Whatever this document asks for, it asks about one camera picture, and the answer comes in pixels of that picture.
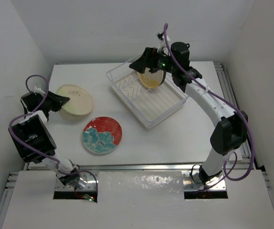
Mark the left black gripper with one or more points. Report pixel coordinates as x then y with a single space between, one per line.
58 101

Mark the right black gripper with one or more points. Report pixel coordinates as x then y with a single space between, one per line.
148 59

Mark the tan plate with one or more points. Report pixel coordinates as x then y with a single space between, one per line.
151 80

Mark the red blue floral plate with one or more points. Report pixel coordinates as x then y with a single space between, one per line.
102 135

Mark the pink cream branch plate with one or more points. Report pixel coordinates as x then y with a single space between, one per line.
71 117

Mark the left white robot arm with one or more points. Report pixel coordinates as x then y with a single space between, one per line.
33 141

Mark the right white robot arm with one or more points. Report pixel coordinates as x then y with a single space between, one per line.
229 129

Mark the cream drip tray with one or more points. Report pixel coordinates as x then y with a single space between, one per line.
150 115

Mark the small green circuit board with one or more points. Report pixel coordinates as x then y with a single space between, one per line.
83 196

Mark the white front cover panel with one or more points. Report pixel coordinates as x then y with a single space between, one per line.
138 200

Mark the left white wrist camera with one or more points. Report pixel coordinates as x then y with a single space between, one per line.
38 90

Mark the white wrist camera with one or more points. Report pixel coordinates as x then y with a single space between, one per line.
162 41
38 90

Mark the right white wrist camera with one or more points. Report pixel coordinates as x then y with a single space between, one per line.
162 41

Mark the white wire dish rack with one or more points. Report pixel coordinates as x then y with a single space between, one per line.
126 83

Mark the aluminium mounting rail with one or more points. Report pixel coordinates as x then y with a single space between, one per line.
215 187

